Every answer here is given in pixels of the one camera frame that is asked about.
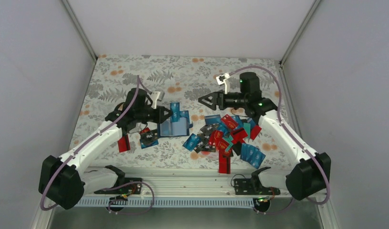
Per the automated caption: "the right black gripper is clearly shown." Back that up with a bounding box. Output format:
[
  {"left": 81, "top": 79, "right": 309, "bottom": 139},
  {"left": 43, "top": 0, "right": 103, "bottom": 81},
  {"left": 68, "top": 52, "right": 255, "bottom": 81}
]
[{"left": 198, "top": 90, "right": 247, "bottom": 111}]

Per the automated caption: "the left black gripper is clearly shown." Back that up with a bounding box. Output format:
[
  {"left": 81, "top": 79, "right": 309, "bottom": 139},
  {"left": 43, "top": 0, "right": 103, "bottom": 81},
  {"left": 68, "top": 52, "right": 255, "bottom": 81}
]
[{"left": 135, "top": 105, "right": 172, "bottom": 124}]

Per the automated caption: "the navy blue card holder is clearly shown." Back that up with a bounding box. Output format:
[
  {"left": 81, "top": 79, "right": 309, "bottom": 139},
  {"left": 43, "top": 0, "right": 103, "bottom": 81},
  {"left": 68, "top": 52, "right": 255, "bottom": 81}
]
[{"left": 157, "top": 110, "right": 193, "bottom": 137}]

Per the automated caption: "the blue UP card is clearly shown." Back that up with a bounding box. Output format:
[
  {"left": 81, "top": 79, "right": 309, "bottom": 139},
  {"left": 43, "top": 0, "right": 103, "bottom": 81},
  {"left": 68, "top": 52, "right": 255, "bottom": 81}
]
[{"left": 170, "top": 102, "right": 180, "bottom": 123}]

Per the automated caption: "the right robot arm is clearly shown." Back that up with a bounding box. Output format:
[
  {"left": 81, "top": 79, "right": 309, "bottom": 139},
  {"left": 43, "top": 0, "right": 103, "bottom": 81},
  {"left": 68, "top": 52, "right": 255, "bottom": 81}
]
[{"left": 198, "top": 72, "right": 331, "bottom": 204}]

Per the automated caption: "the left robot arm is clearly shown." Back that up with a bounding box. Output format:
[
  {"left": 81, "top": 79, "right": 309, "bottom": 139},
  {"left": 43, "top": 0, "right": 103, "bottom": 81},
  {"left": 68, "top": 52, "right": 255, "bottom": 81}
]
[{"left": 38, "top": 88, "right": 172, "bottom": 210}]

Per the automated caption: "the red vip card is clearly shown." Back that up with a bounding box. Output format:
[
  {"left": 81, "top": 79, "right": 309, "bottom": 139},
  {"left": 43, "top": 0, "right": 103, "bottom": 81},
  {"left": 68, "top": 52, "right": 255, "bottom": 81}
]
[
  {"left": 209, "top": 130, "right": 233, "bottom": 157},
  {"left": 221, "top": 115, "right": 239, "bottom": 131}
]

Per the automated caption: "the black visa card left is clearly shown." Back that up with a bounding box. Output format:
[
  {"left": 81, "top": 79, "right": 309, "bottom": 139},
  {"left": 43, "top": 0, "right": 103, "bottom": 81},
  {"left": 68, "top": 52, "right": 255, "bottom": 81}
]
[{"left": 140, "top": 129, "right": 158, "bottom": 144}]

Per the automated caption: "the blue card under black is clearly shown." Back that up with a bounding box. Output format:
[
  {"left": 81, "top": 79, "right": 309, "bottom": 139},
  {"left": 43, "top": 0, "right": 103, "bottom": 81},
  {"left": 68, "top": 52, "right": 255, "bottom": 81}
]
[{"left": 140, "top": 140, "right": 159, "bottom": 149}]

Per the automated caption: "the blue card pile left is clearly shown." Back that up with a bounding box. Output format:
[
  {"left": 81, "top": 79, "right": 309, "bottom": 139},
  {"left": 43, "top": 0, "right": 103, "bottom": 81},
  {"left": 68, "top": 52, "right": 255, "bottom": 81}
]
[{"left": 183, "top": 134, "right": 201, "bottom": 151}]

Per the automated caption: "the blue card pile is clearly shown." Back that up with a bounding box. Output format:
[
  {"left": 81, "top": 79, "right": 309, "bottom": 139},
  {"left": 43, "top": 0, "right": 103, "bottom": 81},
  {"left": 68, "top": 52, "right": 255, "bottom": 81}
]
[
  {"left": 249, "top": 148, "right": 266, "bottom": 169},
  {"left": 183, "top": 134, "right": 201, "bottom": 151},
  {"left": 240, "top": 143, "right": 254, "bottom": 162}
]

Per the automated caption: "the teal card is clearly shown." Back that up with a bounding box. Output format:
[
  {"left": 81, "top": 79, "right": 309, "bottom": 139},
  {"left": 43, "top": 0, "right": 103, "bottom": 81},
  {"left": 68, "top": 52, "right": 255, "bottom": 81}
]
[{"left": 243, "top": 123, "right": 251, "bottom": 138}]

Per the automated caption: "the red card pile right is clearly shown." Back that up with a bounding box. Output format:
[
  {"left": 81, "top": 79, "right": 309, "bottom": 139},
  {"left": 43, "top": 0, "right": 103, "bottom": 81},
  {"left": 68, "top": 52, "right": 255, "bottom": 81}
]
[{"left": 230, "top": 125, "right": 262, "bottom": 144}]

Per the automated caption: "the red card pile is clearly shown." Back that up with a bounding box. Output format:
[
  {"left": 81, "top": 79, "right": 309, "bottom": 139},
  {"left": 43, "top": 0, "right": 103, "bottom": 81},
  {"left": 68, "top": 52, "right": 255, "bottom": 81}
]
[
  {"left": 230, "top": 125, "right": 262, "bottom": 144},
  {"left": 218, "top": 155, "right": 231, "bottom": 174}
]

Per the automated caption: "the black visa card pile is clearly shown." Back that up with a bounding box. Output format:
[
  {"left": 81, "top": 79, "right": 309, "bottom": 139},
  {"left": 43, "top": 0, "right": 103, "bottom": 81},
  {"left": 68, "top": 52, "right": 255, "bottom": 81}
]
[{"left": 194, "top": 139, "right": 216, "bottom": 153}]

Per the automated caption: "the red card left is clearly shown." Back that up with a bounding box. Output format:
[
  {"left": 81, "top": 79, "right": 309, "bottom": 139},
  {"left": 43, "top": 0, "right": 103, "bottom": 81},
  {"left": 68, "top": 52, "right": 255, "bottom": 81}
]
[{"left": 117, "top": 135, "right": 131, "bottom": 153}]

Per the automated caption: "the blue card pile centre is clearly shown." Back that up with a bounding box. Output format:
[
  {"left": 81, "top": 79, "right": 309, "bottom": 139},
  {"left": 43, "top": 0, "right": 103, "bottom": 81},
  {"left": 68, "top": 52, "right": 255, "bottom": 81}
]
[{"left": 240, "top": 143, "right": 254, "bottom": 162}]

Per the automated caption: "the red card pile bottom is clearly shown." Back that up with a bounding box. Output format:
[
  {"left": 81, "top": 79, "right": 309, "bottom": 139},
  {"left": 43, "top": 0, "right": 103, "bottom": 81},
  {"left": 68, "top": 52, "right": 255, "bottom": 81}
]
[{"left": 218, "top": 155, "right": 231, "bottom": 174}]

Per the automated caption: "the blue card pile right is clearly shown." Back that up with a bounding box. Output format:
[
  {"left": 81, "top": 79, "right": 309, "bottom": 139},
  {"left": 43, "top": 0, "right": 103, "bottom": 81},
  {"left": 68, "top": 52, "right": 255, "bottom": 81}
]
[{"left": 249, "top": 148, "right": 266, "bottom": 169}]

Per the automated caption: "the floral patterned table mat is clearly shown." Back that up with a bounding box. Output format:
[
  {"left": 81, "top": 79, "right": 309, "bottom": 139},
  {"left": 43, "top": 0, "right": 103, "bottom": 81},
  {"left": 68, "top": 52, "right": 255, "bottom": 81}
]
[{"left": 70, "top": 54, "right": 288, "bottom": 171}]

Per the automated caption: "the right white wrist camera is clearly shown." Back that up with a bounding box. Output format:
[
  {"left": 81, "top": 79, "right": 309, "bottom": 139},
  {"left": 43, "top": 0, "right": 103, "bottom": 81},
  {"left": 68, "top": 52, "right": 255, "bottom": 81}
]
[{"left": 216, "top": 73, "right": 231, "bottom": 94}]

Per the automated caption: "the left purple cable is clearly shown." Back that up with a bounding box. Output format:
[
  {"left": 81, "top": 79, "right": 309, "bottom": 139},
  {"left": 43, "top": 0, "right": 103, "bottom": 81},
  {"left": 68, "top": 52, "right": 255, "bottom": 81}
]
[{"left": 40, "top": 75, "right": 154, "bottom": 216}]

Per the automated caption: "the aluminium rail frame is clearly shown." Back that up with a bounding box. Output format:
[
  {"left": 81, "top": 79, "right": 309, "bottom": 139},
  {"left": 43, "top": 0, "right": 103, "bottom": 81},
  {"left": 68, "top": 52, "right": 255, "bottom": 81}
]
[{"left": 44, "top": 167, "right": 328, "bottom": 198}]

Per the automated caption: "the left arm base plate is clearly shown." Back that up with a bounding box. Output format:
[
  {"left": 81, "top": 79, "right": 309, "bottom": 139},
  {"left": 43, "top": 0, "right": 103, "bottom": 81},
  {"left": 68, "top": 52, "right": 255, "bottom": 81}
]
[{"left": 94, "top": 177, "right": 143, "bottom": 195}]

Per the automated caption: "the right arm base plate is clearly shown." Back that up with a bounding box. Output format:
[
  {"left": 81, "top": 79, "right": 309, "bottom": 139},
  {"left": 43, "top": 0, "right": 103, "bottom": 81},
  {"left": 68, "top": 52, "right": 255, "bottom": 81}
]
[{"left": 233, "top": 178, "right": 281, "bottom": 196}]

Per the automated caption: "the blue slotted cable duct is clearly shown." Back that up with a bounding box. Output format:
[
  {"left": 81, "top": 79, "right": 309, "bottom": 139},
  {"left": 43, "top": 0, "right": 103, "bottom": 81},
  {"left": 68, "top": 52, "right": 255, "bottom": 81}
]
[{"left": 54, "top": 197, "right": 261, "bottom": 208}]

